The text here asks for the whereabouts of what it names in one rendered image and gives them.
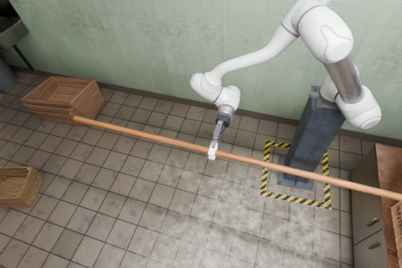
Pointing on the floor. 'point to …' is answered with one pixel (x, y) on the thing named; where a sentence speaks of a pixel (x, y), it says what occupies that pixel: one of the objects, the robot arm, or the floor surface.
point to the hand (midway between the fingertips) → (213, 151)
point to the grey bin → (6, 75)
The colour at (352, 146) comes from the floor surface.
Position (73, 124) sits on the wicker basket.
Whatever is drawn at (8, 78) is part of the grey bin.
